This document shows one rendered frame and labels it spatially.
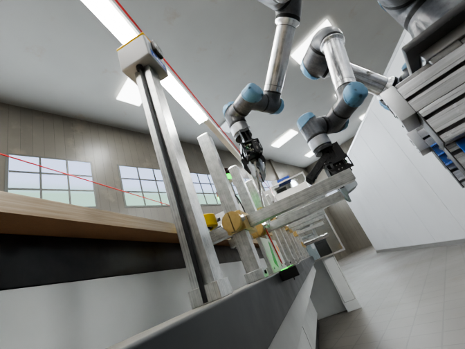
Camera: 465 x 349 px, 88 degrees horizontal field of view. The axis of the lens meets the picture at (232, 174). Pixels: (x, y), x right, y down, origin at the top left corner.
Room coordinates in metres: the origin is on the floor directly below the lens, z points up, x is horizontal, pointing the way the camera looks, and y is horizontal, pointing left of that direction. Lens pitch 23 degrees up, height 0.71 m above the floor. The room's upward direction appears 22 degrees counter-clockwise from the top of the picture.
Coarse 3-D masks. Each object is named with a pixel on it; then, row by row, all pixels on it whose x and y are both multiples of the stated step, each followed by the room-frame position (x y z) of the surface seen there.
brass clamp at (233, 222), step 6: (228, 216) 0.57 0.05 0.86; (234, 216) 0.57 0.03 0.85; (240, 216) 0.57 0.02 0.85; (246, 216) 0.63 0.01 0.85; (222, 222) 0.57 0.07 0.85; (228, 222) 0.57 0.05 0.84; (234, 222) 0.57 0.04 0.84; (240, 222) 0.57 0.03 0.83; (246, 222) 0.61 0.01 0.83; (222, 228) 0.58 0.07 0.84; (228, 228) 0.57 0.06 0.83; (234, 228) 0.57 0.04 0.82; (240, 228) 0.58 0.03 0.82; (246, 228) 0.59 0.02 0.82; (252, 228) 0.64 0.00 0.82; (228, 234) 0.59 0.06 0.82
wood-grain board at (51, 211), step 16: (0, 192) 0.23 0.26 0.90; (0, 208) 0.23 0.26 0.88; (16, 208) 0.24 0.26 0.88; (32, 208) 0.26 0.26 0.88; (48, 208) 0.28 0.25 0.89; (64, 208) 0.31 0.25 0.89; (80, 208) 0.33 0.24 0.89; (0, 224) 0.25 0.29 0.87; (16, 224) 0.27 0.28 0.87; (32, 224) 0.28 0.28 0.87; (48, 224) 0.30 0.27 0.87; (64, 224) 0.32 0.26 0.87; (80, 224) 0.34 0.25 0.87; (96, 224) 0.36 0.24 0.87; (112, 224) 0.39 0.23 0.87; (128, 224) 0.43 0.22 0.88; (144, 224) 0.48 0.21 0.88; (160, 224) 0.53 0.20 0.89; (144, 240) 0.55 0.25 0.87; (160, 240) 0.60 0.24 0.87; (176, 240) 0.66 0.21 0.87; (224, 240) 0.95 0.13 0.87; (256, 240) 1.45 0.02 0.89
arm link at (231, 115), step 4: (228, 104) 0.80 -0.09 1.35; (232, 104) 0.80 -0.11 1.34; (224, 108) 0.81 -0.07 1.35; (228, 108) 0.80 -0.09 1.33; (232, 108) 0.78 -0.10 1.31; (224, 112) 0.81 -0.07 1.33; (228, 112) 0.80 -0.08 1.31; (232, 112) 0.79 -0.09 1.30; (236, 112) 0.78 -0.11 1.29; (224, 116) 0.83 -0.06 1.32; (228, 116) 0.81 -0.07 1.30; (232, 116) 0.80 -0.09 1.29; (236, 116) 0.80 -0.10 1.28; (240, 116) 0.80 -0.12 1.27; (244, 116) 0.81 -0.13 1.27; (228, 120) 0.81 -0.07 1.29; (232, 120) 0.80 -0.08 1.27; (236, 120) 0.80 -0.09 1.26; (240, 120) 0.80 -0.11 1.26; (244, 120) 0.81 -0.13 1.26; (228, 124) 0.82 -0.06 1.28; (232, 124) 0.80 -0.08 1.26
